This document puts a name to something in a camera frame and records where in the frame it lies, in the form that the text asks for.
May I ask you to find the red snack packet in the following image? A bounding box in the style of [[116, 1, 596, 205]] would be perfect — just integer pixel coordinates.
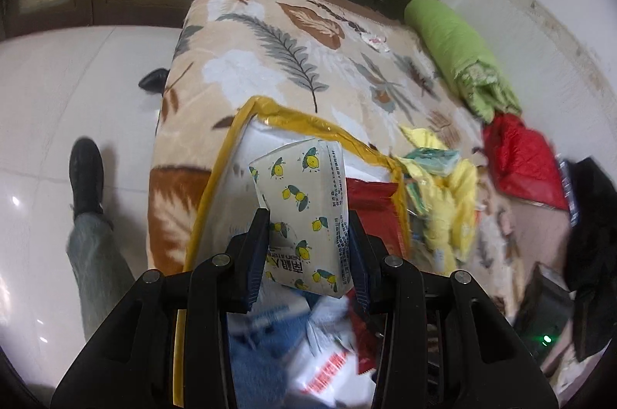
[[346, 178, 402, 375]]

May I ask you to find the yellow plush cloth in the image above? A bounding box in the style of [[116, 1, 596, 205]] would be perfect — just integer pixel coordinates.
[[399, 125, 480, 275]]

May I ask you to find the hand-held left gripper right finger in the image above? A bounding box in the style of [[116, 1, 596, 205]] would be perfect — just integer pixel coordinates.
[[348, 210, 560, 409]]

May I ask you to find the dark cloth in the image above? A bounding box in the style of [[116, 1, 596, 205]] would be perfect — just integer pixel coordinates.
[[561, 155, 617, 362]]

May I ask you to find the green rolled blanket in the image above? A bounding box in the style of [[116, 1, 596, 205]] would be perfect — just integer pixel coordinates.
[[404, 0, 522, 123]]

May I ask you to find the small white wrapper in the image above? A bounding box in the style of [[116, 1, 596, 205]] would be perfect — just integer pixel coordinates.
[[361, 32, 392, 53]]

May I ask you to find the teal packet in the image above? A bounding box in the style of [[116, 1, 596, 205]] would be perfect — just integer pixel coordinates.
[[402, 147, 461, 178]]

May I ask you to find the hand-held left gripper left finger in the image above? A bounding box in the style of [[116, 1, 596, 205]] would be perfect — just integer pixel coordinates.
[[51, 207, 271, 409]]

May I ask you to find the person's black shoe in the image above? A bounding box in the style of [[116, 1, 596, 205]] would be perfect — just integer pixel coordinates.
[[68, 138, 105, 219]]

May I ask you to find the blue cloth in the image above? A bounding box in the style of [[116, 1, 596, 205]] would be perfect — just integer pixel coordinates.
[[229, 293, 314, 409]]

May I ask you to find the lemon print tissue pack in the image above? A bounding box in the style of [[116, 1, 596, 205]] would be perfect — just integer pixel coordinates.
[[249, 138, 352, 298]]

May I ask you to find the white packet with red print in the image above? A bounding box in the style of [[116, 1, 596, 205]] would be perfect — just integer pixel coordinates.
[[289, 308, 381, 409]]

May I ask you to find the leaf printed blanket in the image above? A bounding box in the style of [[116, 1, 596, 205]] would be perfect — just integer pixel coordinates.
[[147, 0, 579, 381]]

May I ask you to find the red quilted bag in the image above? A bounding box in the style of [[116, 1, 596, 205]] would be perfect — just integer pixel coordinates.
[[482, 114, 572, 211]]

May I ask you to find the person's leg in jeans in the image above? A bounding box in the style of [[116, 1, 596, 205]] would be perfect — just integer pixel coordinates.
[[65, 211, 138, 342]]

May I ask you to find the yellow trimmed storage bag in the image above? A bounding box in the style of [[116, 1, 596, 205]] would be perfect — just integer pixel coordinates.
[[174, 96, 410, 409]]

